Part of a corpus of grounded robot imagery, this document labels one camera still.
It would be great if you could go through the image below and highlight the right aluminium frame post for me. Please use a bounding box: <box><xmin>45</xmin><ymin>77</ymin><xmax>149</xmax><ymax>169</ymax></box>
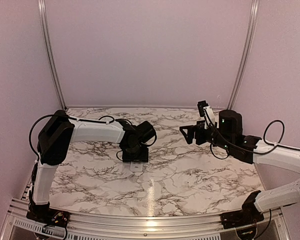
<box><xmin>227</xmin><ymin>0</ymin><xmax>260</xmax><ymax>110</ymax></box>

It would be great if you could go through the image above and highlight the white remote control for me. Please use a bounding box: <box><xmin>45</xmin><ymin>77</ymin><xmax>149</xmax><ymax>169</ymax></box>
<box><xmin>130</xmin><ymin>162</ymin><xmax>143</xmax><ymax>173</ymax></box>

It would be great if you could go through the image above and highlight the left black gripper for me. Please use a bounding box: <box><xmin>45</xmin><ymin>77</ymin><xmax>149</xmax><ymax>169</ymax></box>
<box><xmin>122</xmin><ymin>142</ymin><xmax>149</xmax><ymax>162</ymax></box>

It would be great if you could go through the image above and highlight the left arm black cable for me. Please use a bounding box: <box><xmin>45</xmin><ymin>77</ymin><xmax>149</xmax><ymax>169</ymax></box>
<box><xmin>27</xmin><ymin>114</ymin><xmax>158</xmax><ymax>161</ymax></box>

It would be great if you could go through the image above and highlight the front aluminium rail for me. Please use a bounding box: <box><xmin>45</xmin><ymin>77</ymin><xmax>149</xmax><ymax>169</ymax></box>
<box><xmin>0</xmin><ymin>198</ymin><xmax>291</xmax><ymax>240</ymax></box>

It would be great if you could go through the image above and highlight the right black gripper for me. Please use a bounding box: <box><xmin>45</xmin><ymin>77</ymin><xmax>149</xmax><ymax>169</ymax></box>
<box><xmin>180</xmin><ymin>119</ymin><xmax>234</xmax><ymax>152</ymax></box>

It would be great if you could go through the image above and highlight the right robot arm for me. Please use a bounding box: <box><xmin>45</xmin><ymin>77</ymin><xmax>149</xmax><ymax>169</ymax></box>
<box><xmin>179</xmin><ymin>106</ymin><xmax>300</xmax><ymax>224</ymax></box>

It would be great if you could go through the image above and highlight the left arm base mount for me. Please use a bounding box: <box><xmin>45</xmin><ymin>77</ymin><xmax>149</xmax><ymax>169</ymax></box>
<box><xmin>26</xmin><ymin>202</ymin><xmax>70</xmax><ymax>228</ymax></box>

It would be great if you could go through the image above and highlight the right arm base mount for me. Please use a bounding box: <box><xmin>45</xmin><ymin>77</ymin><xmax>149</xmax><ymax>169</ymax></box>
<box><xmin>220</xmin><ymin>190</ymin><xmax>265</xmax><ymax>229</ymax></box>

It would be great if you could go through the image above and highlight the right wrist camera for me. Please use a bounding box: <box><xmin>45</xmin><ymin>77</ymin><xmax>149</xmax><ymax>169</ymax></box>
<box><xmin>197</xmin><ymin>100</ymin><xmax>216</xmax><ymax>129</ymax></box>

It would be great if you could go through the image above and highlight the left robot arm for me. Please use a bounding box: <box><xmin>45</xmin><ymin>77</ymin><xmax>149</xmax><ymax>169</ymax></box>
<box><xmin>29</xmin><ymin>110</ymin><xmax>157</xmax><ymax>223</ymax></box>

